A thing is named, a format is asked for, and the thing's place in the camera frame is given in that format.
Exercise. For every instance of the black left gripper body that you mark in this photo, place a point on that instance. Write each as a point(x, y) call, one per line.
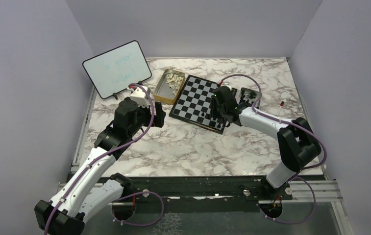
point(144, 116)

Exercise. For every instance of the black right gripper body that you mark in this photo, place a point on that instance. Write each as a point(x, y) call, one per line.
point(217, 111)

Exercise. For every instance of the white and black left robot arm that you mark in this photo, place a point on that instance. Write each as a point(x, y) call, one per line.
point(77, 202)

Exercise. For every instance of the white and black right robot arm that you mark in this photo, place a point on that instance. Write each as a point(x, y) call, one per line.
point(297, 145)

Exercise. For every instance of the pile of black chess pieces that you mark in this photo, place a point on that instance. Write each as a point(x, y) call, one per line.
point(248, 98)

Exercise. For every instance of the pile of white chess pieces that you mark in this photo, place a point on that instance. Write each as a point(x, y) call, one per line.
point(174, 80)

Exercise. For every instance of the pink tin box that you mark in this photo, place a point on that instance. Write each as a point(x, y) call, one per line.
point(256, 103)

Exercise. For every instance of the black and silver chessboard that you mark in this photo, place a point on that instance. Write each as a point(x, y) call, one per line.
point(195, 98)

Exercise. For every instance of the small whiteboard with stand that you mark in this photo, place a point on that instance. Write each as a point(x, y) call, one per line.
point(111, 72)

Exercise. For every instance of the red capped marker pen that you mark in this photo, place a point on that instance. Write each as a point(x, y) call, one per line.
point(280, 108)

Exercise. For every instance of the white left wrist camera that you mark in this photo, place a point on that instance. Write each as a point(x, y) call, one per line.
point(140, 97)

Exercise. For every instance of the black mounting rail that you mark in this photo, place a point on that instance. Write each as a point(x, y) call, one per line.
point(221, 194)

